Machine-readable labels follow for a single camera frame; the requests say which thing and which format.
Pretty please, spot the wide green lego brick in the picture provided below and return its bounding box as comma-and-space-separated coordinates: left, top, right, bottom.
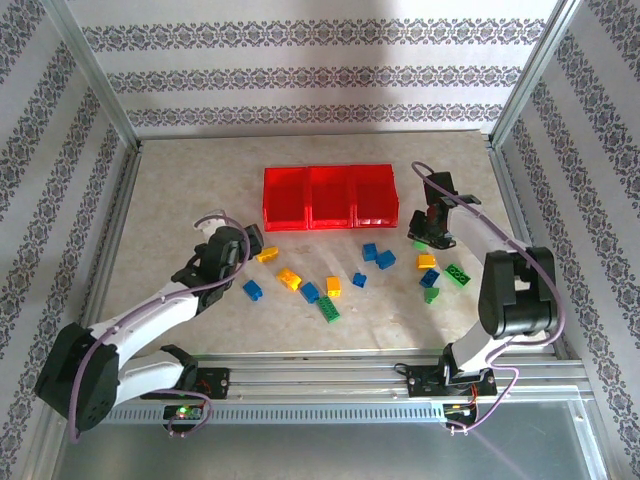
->
443, 263, 473, 288

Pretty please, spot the yellow printed lego brick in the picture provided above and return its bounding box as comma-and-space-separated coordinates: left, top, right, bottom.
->
276, 267, 302, 292

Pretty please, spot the long green lego brick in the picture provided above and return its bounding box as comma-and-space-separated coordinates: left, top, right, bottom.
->
315, 295, 343, 326

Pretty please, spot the left controller board with LED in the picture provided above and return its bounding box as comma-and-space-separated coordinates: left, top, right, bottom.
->
163, 403, 205, 422

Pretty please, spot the grey metal panel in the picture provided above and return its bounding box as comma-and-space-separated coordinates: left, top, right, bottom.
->
47, 399, 609, 480

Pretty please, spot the aluminium side rail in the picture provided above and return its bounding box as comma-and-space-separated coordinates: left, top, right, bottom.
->
487, 134, 584, 361
74, 142, 146, 351

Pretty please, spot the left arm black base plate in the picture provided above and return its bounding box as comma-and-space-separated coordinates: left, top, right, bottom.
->
192, 367, 232, 401

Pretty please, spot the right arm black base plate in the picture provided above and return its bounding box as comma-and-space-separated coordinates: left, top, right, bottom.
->
405, 363, 497, 400

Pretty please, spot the aluminium mounting rail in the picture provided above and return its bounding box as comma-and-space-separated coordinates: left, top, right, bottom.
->
109, 352, 587, 404

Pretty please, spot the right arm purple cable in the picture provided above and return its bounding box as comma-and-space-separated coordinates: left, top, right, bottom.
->
410, 160, 566, 435

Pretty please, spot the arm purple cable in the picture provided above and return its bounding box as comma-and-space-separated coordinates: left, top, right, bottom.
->
67, 212, 251, 445
410, 160, 566, 435

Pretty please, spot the aluminium frame post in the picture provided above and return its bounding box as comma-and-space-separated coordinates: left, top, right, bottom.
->
482, 0, 591, 149
42, 0, 146, 151

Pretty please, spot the grey slotted cable duct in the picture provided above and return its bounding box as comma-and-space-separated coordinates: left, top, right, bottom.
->
99, 403, 447, 426

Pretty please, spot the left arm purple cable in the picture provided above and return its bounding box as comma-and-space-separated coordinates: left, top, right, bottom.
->
67, 212, 251, 445

